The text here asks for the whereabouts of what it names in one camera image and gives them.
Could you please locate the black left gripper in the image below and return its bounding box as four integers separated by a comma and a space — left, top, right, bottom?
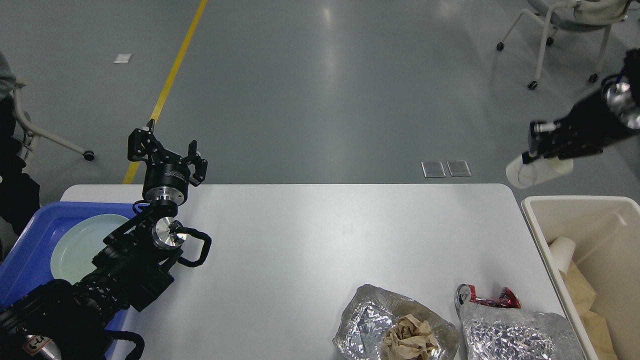
126, 119, 208, 206

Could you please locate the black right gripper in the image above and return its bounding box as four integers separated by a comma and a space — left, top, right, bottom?
521, 88, 639, 166

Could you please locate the white paper cup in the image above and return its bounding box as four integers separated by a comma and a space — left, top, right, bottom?
548, 235, 577, 275
505, 156, 574, 190

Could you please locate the light green plate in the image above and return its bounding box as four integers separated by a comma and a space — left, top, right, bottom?
50, 214, 128, 284

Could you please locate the brown paper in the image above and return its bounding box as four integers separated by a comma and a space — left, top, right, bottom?
380, 314, 441, 360

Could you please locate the aluminium foil tray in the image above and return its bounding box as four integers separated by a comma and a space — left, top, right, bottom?
333, 284, 460, 360

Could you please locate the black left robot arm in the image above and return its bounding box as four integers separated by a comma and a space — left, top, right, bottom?
0, 119, 212, 360

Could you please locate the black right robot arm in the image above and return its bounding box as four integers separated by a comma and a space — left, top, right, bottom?
521, 48, 640, 165

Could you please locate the beige plastic bin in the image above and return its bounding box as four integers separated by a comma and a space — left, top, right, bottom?
521, 195, 640, 360

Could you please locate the clear plastic piece on floor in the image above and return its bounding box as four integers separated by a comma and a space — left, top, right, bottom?
446, 160, 473, 177

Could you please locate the white paper scrap on floor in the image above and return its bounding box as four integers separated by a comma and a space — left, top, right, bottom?
113, 54, 133, 64

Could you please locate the white chair right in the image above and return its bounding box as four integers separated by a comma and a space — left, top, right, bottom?
496, 0, 632, 91

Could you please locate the white chair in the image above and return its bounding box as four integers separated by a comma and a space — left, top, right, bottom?
12, 77, 96, 166
496, 0, 632, 91

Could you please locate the white chair left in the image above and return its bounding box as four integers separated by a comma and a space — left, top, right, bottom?
12, 77, 96, 166

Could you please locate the person in dark clothes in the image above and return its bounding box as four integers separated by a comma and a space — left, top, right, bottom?
0, 54, 41, 236

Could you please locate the crushed red can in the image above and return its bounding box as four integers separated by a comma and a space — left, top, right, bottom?
454, 284, 522, 309

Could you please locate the blue plastic tray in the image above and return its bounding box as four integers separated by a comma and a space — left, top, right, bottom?
1, 202, 146, 360

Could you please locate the crumpled aluminium foil piece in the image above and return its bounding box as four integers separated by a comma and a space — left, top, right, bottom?
458, 302, 585, 360

